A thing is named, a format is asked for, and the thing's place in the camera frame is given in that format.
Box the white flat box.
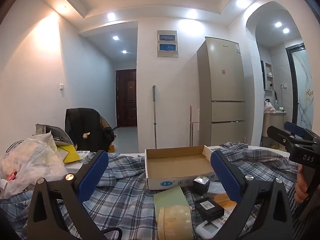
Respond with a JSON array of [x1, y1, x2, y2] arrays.
[[64, 150, 91, 173]]

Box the small black box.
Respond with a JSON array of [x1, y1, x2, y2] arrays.
[[194, 197, 225, 222]]

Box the grey bag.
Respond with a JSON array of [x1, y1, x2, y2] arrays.
[[35, 123, 75, 147]]

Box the black cube with silver face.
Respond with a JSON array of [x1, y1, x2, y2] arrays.
[[192, 176, 210, 196]]

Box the green box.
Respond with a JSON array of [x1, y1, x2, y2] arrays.
[[153, 187, 192, 217]]

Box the grey electrical panel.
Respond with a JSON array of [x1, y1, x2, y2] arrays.
[[157, 30, 178, 58]]

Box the grey handled mop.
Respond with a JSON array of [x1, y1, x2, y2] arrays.
[[152, 85, 158, 149]]

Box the frosted glass door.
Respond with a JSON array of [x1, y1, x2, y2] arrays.
[[285, 42, 315, 130]]

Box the beige refrigerator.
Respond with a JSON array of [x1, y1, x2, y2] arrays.
[[196, 37, 247, 147]]

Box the brown chair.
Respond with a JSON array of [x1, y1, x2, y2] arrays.
[[99, 116, 112, 130]]

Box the black jacket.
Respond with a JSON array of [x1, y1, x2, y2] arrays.
[[65, 108, 116, 153]]

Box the shallow cardboard box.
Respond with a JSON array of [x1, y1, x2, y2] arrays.
[[144, 145, 220, 190]]

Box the dark brown door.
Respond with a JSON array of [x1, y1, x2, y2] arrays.
[[116, 69, 137, 128]]

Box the blue plaid cloth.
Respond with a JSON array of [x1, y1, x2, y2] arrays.
[[0, 142, 320, 240]]

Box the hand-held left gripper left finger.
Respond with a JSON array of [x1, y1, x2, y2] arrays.
[[26, 149, 123, 240]]

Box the cream round jar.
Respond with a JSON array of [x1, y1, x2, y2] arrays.
[[157, 204, 193, 240]]

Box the clear plastic bag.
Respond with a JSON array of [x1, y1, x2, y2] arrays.
[[0, 131, 68, 198]]

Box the person's right hand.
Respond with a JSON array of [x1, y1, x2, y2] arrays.
[[294, 164, 310, 204]]

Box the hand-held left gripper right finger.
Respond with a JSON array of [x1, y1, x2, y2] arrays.
[[210, 149, 294, 240]]

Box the white remote control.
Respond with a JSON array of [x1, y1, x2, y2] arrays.
[[195, 209, 237, 240]]

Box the pink cloth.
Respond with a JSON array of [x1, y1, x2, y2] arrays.
[[264, 99, 276, 113]]

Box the beige bathroom vanity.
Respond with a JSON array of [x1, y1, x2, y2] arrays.
[[262, 110, 287, 145]]

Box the yellow black bag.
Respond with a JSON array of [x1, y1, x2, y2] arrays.
[[56, 144, 82, 164]]

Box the orange soap bar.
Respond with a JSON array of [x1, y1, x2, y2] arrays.
[[215, 194, 237, 208]]

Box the wall niche shelf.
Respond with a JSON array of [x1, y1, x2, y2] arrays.
[[265, 62, 275, 90]]

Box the group of ceiling spotlights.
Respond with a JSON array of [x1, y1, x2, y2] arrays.
[[56, 0, 290, 55]]

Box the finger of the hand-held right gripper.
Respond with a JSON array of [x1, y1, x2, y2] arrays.
[[284, 121, 320, 143], [267, 126, 304, 153]]

